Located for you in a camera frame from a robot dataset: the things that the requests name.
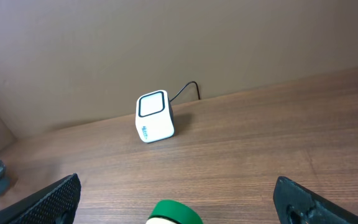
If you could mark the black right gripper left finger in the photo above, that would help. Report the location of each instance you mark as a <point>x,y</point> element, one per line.
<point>54,204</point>

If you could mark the white barcode scanner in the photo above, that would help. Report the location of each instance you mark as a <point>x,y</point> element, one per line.
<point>154,117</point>

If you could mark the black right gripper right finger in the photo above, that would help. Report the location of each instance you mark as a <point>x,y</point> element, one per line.
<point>296,204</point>

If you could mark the green lid jar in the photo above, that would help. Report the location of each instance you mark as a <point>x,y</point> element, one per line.
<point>173,212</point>

